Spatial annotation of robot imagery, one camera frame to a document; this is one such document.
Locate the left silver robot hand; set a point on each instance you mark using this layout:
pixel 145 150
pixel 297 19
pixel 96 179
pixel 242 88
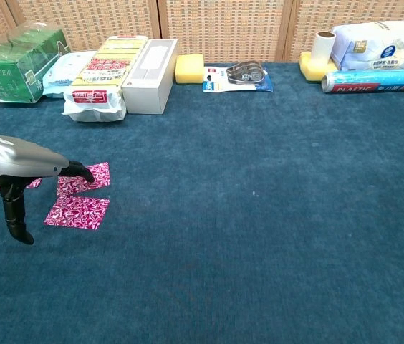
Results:
pixel 19 157

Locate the pink patterned cloth square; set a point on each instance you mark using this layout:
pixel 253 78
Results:
pixel 80 186

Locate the clear box green tea bags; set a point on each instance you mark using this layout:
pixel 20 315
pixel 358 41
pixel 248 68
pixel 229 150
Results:
pixel 8 71

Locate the light blue wet wipes pack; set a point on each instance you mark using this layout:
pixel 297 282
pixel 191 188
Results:
pixel 62 75

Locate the yellow scouring sponge multipack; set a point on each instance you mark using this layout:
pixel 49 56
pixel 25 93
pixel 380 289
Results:
pixel 105 71

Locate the white power strip box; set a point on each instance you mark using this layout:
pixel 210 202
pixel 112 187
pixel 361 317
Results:
pixel 148 89

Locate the yellow sponge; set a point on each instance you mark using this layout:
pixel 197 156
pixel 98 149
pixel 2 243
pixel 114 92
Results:
pixel 189 70
pixel 313 73

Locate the teal carpet table mat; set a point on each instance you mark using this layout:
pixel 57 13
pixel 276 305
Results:
pixel 223 215

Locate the correction tape blister pack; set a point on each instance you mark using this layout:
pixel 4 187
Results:
pixel 220 84

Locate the woven wooden folding screen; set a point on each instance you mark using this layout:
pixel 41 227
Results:
pixel 223 28

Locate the white paper roll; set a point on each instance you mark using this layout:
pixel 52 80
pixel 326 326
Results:
pixel 322 50

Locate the blue plastic wrap roll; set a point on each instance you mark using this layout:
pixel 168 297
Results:
pixel 374 80

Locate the white blue tissue bag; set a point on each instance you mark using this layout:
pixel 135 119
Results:
pixel 384 46

